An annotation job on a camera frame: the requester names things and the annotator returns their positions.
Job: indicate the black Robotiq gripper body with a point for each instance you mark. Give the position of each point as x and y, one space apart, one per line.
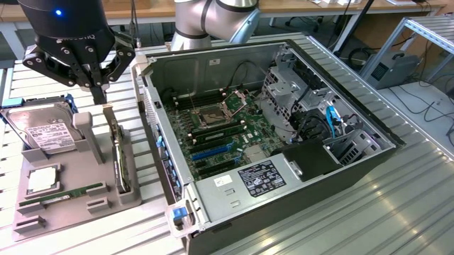
71 26

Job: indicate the graphics card with metal bracket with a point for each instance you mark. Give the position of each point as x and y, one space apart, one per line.
120 159

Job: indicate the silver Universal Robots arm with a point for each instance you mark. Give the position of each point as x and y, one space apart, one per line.
191 21

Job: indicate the brown cardboard box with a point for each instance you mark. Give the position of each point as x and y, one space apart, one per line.
116 5

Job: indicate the blue disk caddy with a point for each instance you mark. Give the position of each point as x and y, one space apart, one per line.
12 102

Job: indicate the silver hard disk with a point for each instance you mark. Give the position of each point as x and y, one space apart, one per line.
43 125

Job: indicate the thin metal locking lever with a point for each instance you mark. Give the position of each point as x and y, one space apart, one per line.
194 111

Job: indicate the CPU socket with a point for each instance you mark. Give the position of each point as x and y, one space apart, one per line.
211 117

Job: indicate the open metal socket cover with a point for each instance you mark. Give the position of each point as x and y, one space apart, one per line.
238 93

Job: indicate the green RAM stick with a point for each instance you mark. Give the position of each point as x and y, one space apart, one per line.
219 133
56 198

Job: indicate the black expansion slot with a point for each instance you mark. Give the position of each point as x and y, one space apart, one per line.
207 146
219 172
216 165

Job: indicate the silver CPU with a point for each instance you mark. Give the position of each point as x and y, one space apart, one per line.
43 180

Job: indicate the blue expansion slot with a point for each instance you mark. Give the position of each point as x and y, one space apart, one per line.
208 154

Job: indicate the grey parts rack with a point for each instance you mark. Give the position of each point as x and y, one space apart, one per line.
77 180

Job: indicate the green motherboard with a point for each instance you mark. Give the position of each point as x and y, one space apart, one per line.
254 126

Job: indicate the silver metal drive cage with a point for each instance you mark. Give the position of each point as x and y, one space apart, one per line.
283 114

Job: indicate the silver chipset heatsink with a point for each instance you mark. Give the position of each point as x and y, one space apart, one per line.
255 154

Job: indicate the black office chair base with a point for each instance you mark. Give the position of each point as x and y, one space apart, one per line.
304 20

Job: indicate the silver power supply unit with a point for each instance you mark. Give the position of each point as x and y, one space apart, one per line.
227 196

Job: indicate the blue case latch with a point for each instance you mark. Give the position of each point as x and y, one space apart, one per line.
178 213

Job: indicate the black plastic air shroud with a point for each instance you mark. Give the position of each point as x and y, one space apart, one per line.
308 159

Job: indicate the black stand pole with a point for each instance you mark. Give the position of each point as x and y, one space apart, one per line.
358 21

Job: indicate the silver disk bay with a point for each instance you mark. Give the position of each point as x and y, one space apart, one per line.
351 151

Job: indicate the open black PC case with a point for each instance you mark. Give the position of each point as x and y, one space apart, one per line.
283 225

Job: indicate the wooden desk white frame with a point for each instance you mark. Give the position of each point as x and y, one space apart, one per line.
152 12
319 8

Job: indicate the aluminium profile frame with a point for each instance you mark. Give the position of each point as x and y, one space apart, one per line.
425 26

